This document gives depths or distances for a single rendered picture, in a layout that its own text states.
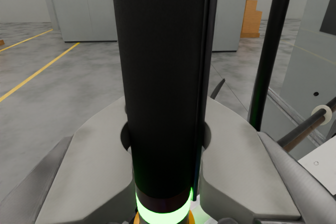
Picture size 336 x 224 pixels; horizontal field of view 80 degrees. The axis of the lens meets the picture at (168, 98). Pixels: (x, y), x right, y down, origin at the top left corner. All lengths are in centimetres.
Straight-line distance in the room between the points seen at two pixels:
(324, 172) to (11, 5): 1423
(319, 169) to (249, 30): 791
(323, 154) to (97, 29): 716
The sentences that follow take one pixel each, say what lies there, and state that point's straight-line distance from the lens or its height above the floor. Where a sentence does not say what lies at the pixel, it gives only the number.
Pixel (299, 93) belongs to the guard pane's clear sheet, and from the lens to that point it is 126.
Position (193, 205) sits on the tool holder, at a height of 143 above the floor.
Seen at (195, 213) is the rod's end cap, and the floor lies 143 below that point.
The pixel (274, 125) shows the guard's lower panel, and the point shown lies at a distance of 145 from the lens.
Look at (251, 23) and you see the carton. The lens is 834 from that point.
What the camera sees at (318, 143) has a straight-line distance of 116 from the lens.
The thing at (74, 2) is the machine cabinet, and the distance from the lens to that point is 748.
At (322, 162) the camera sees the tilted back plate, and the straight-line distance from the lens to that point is 58.
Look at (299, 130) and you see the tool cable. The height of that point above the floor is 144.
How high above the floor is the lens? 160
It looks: 28 degrees down
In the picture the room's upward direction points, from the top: straight up
